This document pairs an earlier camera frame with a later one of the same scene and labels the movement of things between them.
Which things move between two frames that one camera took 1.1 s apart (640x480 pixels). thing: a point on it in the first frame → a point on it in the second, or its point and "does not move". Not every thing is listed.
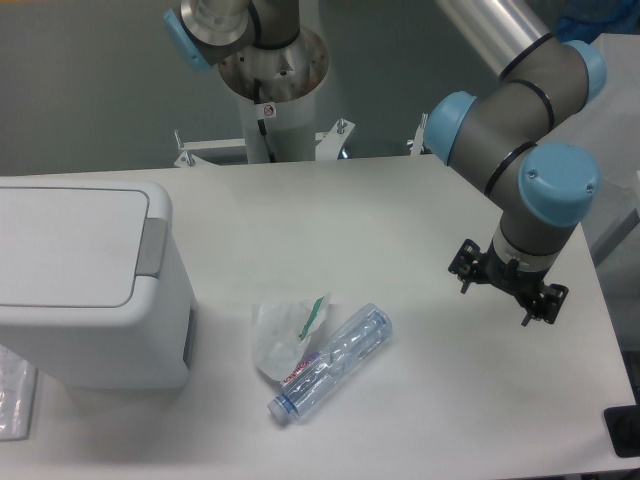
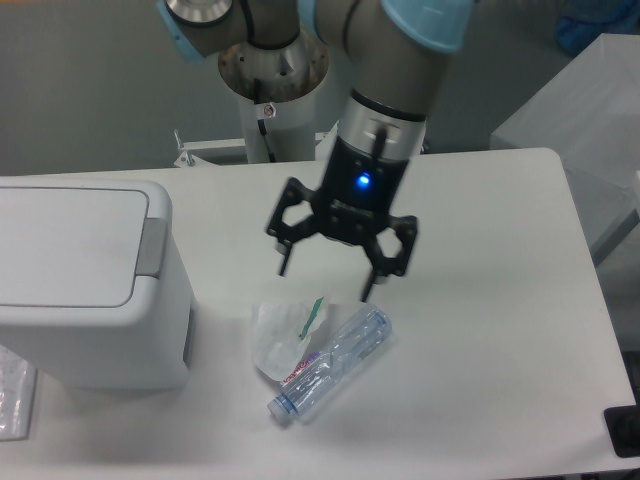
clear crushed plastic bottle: x=359 y=335 does not move
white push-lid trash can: x=90 y=293 does not move
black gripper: x=510 y=276 → x=361 y=184
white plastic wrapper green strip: x=282 y=331 does not move
